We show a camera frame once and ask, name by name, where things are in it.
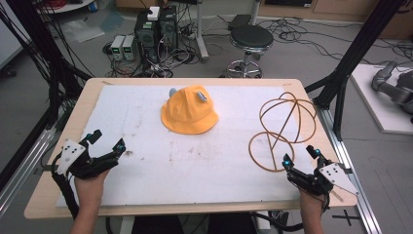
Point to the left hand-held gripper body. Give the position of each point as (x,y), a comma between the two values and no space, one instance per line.
(92,165)

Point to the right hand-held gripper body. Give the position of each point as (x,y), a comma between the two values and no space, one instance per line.
(313,182)

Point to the person's right hand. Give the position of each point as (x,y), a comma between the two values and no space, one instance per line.
(311,201)

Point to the person's left hand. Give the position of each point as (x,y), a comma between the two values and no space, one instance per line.
(91,188)

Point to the yellow bucket hat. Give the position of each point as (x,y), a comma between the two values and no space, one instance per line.
(188,112)

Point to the white foam mat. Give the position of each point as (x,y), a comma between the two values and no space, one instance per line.
(195,169)

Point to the white platform board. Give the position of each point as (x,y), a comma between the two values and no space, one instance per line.
(380,107)

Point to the person's right leg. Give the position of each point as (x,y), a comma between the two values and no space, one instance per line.
(232,225)

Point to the person's leg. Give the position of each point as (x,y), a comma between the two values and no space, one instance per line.
(157,226)
(232,225)

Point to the person's left leg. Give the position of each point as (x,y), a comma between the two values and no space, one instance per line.
(157,226)

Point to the grey power supply unit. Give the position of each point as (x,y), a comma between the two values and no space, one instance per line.
(117,47)
(129,47)

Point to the clear plastic sheet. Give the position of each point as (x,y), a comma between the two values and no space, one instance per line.
(82,31)

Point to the black computer tower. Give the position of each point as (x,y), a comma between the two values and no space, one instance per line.
(146,39)
(168,27)

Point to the black round stool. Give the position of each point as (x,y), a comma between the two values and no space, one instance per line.
(251,37)

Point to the blue tape roll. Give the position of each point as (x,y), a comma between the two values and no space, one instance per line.
(93,6)

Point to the white box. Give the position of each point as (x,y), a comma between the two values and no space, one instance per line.
(153,13)

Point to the white metal stand leg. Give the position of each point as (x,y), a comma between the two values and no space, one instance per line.
(200,32)

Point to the black flat box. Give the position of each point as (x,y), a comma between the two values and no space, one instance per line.
(239,21)

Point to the aluminium rail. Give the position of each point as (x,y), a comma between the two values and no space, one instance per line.
(352,175)
(26,165)

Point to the black metal frame post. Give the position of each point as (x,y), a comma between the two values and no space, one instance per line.
(39,48)
(357,48)

